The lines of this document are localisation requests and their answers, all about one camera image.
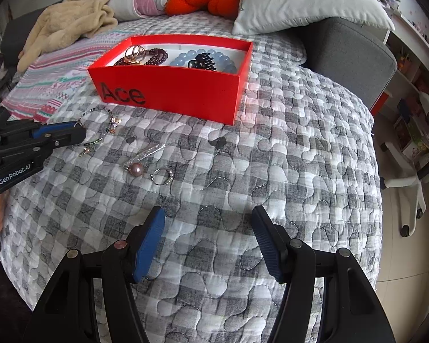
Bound gold rings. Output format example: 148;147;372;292
124;45;148;66

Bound green beaded charm bracelet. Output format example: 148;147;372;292
77;106;123;157

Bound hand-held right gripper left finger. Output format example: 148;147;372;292
21;205;167;343

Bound black hair claw clip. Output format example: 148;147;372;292
186;53;219;72

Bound striped patterned blanket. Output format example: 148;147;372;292
2;29;137;124

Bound white office chair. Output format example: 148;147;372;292
378;90;429;237

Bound white bookshelf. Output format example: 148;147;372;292
371;0;429;158

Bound dark red bead bracelet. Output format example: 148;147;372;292
113;48;169;67

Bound beige plush garment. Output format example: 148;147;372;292
17;0;119;73

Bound light blue bead bracelet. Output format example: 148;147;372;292
171;47;237;73

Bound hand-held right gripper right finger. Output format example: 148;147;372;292
251;205;397;343

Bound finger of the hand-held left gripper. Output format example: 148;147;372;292
39;126;87;151
30;121;76;141

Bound red cardboard box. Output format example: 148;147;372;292
88;36;254;126

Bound grey upholstered bed end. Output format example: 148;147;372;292
296;17;398;115

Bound grey checked quilt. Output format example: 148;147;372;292
0;10;384;343

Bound pink pearl brooch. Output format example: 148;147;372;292
123;143;166;176

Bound light grey pillow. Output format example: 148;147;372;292
232;0;396;37

